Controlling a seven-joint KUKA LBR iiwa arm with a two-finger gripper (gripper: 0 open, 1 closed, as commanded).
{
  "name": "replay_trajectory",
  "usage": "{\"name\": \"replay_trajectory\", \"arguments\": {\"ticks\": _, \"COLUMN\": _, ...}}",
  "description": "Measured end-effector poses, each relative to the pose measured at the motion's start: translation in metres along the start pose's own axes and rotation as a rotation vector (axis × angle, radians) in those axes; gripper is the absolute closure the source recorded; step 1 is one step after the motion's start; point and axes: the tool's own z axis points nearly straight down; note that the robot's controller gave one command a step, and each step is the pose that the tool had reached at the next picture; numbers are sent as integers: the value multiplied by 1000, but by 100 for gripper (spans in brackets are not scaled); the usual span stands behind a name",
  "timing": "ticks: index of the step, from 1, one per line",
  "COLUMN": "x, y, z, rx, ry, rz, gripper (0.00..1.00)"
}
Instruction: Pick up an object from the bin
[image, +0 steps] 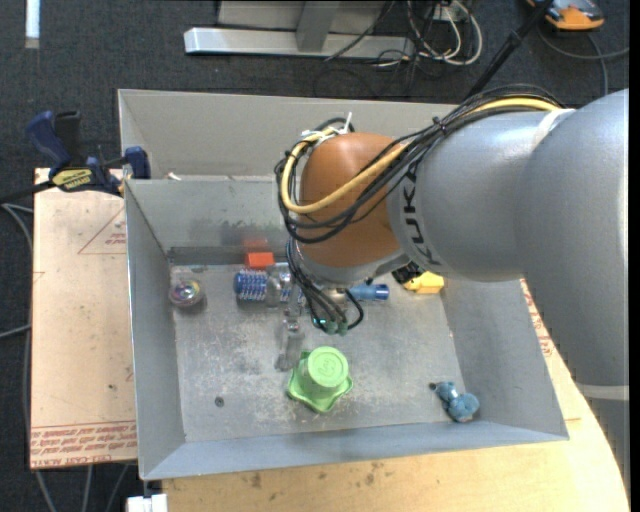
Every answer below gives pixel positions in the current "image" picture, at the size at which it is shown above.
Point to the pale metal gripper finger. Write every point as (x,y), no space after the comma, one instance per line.
(297,345)
(283,352)

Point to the blue plastic cylinder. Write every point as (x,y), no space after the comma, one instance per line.
(371,292)

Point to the green cup with wavy rim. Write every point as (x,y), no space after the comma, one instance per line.
(322,375)

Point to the grey metal bin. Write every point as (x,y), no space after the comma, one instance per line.
(240,350)

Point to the blue ribbed clear cylinder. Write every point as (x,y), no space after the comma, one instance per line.
(251,286)

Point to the orange block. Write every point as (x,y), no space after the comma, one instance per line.
(259,259)

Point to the yellow and black tool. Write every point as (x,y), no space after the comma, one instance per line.
(426,283)

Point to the iridescent round thing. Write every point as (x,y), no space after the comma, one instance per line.
(186,293)

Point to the blue toy animal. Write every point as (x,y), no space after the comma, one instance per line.
(459,402)

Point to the brown cardboard board, red print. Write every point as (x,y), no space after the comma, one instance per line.
(80,320)

